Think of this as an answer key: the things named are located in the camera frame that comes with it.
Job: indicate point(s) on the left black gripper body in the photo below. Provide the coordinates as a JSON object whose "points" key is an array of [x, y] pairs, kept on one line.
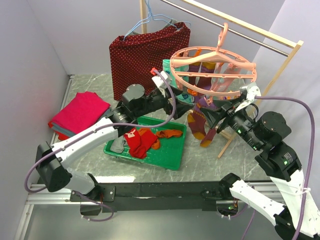
{"points": [[156, 102]]}

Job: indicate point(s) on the red sock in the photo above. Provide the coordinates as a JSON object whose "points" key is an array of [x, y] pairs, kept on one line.
{"points": [[140, 141]]}

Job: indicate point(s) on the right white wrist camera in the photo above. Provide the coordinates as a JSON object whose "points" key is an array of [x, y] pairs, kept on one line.
{"points": [[248, 94]]}

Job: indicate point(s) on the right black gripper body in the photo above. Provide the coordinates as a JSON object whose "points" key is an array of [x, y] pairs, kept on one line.
{"points": [[238, 120]]}

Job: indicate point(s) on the aluminium frame rail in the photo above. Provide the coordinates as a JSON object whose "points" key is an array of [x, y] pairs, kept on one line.
{"points": [[45, 198]]}

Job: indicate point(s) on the black base crossbar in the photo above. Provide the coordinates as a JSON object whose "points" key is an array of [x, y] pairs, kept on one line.
{"points": [[156, 196]]}

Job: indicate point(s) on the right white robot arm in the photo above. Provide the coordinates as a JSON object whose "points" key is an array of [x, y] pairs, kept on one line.
{"points": [[298, 218]]}

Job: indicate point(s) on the maroon yellow striped sock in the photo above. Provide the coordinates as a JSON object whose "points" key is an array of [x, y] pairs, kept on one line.
{"points": [[206, 141]]}

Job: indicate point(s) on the dark red dotted garment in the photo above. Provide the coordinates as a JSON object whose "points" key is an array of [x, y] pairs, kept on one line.
{"points": [[132, 57]]}

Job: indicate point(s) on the folded pink cloth stack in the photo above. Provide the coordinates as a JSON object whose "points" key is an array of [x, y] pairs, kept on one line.
{"points": [[83, 111]]}

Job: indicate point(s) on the pink round clip hanger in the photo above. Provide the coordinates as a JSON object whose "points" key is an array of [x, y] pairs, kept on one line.
{"points": [[194, 69]]}

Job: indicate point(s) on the wooden clothes rack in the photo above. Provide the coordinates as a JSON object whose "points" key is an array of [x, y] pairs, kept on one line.
{"points": [[295, 46]]}

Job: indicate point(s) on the orange sock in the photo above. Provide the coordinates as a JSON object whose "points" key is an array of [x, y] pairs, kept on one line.
{"points": [[165, 134]]}

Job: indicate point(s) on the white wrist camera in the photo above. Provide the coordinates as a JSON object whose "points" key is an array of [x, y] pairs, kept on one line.
{"points": [[161, 79], [248, 94]]}

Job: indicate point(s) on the teal patterned hanging sock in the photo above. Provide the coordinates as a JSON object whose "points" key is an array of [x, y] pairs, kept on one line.
{"points": [[166, 66]]}

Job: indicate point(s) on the blue wire hanger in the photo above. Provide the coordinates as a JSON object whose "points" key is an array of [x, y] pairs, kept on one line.
{"points": [[147, 16]]}

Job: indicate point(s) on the green plastic tray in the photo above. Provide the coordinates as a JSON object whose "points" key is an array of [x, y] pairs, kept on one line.
{"points": [[169, 154]]}

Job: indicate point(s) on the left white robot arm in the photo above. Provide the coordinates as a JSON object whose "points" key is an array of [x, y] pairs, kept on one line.
{"points": [[54, 161]]}

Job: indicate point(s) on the grey white sock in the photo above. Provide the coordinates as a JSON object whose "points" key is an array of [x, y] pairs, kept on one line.
{"points": [[118, 145]]}

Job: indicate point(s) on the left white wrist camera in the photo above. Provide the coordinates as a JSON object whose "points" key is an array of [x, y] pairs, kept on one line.
{"points": [[161, 79]]}

